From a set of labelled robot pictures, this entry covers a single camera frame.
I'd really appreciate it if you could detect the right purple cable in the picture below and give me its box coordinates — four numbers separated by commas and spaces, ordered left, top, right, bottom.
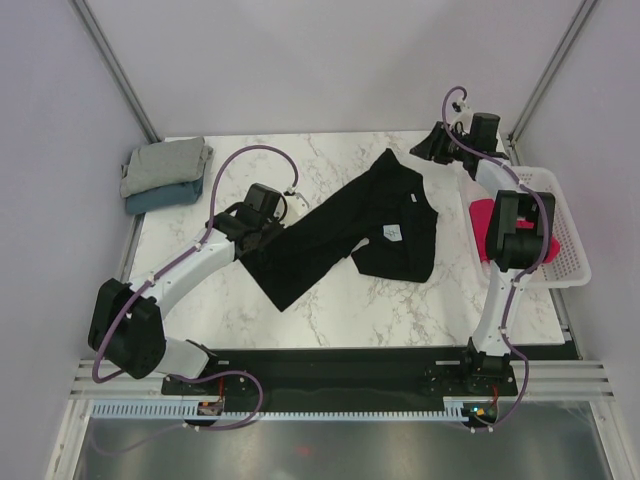
440, 86, 546, 434

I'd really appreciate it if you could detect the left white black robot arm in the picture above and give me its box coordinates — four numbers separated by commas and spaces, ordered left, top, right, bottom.
88, 183, 295, 393

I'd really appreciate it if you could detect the pink t shirt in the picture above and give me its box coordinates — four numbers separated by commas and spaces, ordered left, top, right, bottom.
469, 198, 561, 264

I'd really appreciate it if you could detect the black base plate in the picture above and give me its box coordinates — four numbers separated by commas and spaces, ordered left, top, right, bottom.
161, 347, 518, 410

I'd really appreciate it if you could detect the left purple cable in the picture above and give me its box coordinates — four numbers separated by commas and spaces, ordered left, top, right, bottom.
91, 144, 301, 455

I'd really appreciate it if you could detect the white slotted cable duct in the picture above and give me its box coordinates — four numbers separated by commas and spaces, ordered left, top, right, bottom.
90, 399, 469, 422

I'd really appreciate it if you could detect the right aluminium corner post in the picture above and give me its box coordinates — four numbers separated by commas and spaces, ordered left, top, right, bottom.
507, 0, 599, 145

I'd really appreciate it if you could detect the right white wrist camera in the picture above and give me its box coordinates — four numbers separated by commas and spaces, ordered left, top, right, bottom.
449, 98, 474, 134

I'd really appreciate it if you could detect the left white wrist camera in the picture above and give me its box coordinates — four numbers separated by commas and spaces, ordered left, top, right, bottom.
284, 187, 310, 210

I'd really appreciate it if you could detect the black t shirt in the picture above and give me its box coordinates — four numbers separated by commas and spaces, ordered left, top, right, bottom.
241, 149, 438, 311

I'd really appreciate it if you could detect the folded blue t shirt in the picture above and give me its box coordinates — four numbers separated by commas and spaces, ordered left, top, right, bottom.
125, 177, 204, 215

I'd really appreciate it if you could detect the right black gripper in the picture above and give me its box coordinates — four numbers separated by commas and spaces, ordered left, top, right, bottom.
409, 122, 473, 166

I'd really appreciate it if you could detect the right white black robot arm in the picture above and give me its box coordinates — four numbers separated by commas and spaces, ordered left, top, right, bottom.
410, 113, 555, 394

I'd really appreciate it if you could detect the white plastic basket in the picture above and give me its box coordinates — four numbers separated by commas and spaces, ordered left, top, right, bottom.
457, 166, 592, 289

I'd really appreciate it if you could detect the aluminium frame rail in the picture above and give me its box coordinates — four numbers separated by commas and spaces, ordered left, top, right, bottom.
69, 355, 621, 399

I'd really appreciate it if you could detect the aluminium corner post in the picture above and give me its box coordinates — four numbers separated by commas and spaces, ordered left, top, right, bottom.
507, 0, 599, 145
69, 0, 163, 143

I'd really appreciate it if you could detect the left aluminium corner post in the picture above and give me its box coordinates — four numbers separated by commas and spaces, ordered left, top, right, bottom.
69, 0, 163, 143

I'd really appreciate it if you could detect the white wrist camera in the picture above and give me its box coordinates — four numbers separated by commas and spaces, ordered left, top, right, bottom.
449, 98, 474, 134
284, 187, 310, 210

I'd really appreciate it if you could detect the purple cable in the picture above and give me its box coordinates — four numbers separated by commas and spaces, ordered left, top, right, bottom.
440, 86, 546, 434
91, 144, 301, 455

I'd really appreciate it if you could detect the folded grey t shirt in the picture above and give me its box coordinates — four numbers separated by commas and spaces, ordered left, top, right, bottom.
120, 137, 214, 198

